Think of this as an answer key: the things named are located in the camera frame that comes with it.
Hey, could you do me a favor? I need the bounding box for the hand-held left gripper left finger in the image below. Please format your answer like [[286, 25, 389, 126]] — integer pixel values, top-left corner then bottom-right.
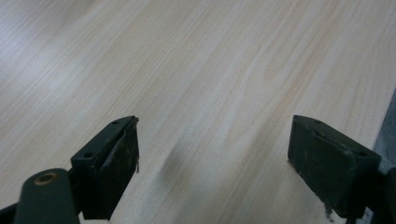
[[70, 115, 140, 221]]

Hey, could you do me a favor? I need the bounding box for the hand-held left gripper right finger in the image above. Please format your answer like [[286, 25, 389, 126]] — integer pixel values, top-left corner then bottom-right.
[[287, 114, 383, 220]]

